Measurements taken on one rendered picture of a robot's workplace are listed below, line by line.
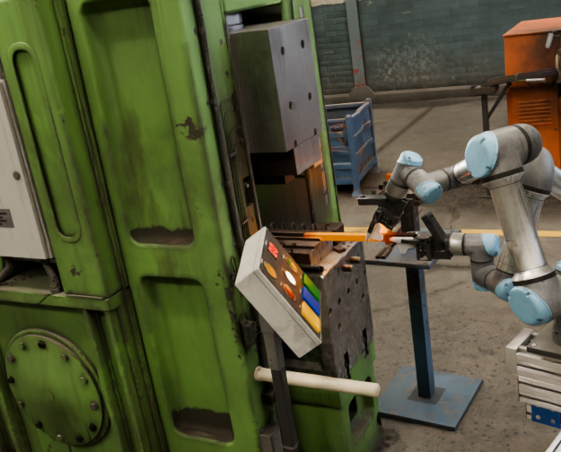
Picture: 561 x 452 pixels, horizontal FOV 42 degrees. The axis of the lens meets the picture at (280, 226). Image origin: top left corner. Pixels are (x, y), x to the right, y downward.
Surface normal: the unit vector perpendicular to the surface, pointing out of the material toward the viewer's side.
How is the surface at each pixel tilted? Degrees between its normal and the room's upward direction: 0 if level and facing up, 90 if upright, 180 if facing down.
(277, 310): 90
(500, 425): 0
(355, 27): 90
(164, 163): 89
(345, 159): 90
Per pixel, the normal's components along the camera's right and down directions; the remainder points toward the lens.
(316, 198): 0.88, 0.03
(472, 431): -0.15, -0.94
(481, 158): -0.92, 0.14
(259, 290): -0.04, 0.33
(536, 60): -0.43, 0.36
